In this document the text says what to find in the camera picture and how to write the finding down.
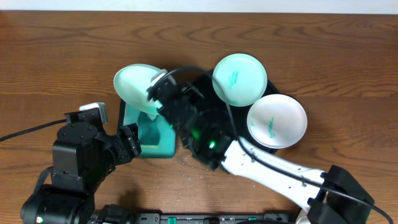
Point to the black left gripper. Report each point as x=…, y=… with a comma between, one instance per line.
x=123, y=146

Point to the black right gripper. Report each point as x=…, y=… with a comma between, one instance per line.
x=162, y=93

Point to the green yellow scrub sponge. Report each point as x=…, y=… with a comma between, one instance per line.
x=149, y=133

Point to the mint green plate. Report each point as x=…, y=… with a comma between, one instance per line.
x=239, y=79
x=131, y=84

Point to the white pink plate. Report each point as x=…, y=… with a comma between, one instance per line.
x=277, y=121

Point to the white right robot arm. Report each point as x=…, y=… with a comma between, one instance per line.
x=334, y=196

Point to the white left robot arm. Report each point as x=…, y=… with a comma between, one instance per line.
x=83, y=156

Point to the black rectangular soapy water tray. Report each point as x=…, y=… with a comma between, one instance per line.
x=167, y=145

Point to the round black serving tray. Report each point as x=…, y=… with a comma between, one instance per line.
x=211, y=126

